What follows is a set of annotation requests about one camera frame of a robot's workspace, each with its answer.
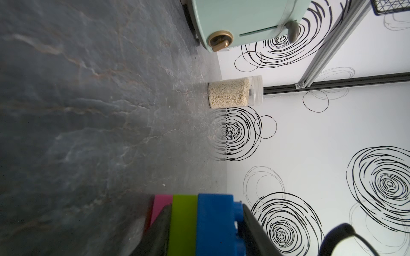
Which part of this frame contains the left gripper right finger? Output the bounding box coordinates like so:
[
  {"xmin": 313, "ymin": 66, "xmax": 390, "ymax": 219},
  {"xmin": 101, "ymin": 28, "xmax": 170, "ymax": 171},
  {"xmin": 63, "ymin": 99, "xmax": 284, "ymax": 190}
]
[{"xmin": 241, "ymin": 204, "xmax": 281, "ymax": 256}]

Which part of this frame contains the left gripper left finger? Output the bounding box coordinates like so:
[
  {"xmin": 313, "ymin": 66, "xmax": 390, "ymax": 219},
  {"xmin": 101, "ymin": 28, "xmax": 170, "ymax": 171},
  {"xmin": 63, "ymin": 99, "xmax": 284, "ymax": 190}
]
[{"xmin": 130, "ymin": 204, "xmax": 172, "ymax": 256}]

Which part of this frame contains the lime green lego brick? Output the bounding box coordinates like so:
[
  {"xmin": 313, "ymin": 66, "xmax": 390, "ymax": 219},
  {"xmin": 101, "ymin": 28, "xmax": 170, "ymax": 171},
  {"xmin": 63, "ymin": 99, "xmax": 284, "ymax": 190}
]
[{"xmin": 167, "ymin": 195, "xmax": 198, "ymax": 256}]

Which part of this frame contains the blue lego brick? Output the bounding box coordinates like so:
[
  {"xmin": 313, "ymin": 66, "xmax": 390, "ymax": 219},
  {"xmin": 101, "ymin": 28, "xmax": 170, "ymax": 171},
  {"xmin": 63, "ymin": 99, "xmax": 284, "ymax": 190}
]
[{"xmin": 195, "ymin": 194, "xmax": 246, "ymax": 256}]

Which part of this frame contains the pink lego brick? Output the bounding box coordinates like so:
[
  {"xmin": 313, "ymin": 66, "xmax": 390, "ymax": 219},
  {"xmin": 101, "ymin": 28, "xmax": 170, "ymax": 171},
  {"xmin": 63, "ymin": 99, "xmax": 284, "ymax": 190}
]
[{"xmin": 150, "ymin": 194, "xmax": 173, "ymax": 226}]

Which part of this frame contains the clear jar with grains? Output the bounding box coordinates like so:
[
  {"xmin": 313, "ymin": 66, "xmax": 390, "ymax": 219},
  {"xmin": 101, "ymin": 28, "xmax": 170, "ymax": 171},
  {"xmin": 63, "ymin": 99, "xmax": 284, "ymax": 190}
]
[{"xmin": 208, "ymin": 76, "xmax": 264, "ymax": 109}]

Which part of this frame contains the mint green toaster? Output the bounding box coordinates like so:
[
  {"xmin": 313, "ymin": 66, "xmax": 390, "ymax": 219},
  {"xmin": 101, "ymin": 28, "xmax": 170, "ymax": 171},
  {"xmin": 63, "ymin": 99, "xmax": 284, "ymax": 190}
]
[{"xmin": 181, "ymin": 0, "xmax": 311, "ymax": 52}]

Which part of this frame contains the black wire basket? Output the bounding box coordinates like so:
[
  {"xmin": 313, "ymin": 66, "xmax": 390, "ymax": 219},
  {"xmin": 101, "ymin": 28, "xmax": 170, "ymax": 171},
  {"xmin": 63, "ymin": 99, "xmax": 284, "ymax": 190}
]
[{"xmin": 370, "ymin": 0, "xmax": 410, "ymax": 16}]

